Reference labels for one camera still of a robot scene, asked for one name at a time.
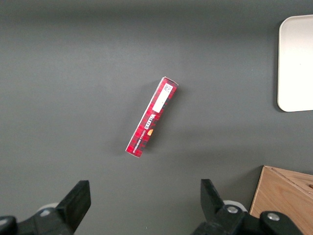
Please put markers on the wooden drawer cabinet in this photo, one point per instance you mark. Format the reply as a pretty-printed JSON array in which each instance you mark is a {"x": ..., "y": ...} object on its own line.
[{"x": 281, "y": 193}]

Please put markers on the red tartan shortbread box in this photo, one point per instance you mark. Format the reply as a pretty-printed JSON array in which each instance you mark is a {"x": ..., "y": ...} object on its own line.
[{"x": 152, "y": 117}]

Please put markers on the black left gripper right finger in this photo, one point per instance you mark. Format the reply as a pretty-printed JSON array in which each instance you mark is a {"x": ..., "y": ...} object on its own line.
[{"x": 212, "y": 205}]

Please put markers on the beige rectangular tray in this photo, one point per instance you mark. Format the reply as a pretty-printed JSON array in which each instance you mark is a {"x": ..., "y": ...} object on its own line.
[{"x": 297, "y": 63}]

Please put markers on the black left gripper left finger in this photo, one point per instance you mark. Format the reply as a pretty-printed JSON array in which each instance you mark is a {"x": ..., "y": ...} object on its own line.
[{"x": 71, "y": 208}]

